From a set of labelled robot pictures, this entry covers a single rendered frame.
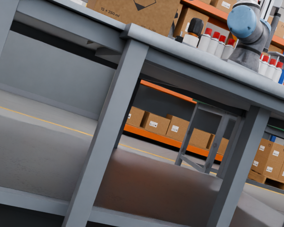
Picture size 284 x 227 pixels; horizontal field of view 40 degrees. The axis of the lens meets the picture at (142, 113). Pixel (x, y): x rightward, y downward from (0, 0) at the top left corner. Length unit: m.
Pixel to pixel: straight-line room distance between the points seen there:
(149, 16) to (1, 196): 0.81
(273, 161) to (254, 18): 4.54
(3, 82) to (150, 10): 5.05
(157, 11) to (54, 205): 0.79
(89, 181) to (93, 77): 5.29
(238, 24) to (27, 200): 1.04
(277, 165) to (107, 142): 5.05
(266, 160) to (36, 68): 3.74
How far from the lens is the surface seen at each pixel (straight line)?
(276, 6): 2.16
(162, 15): 1.53
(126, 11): 1.49
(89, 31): 1.25
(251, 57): 1.78
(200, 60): 1.24
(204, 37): 2.09
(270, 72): 2.34
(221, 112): 3.65
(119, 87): 1.19
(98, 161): 1.21
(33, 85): 6.40
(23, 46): 6.39
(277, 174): 6.17
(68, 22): 1.24
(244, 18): 1.67
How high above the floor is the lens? 0.64
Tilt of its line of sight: 2 degrees down
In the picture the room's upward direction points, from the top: 20 degrees clockwise
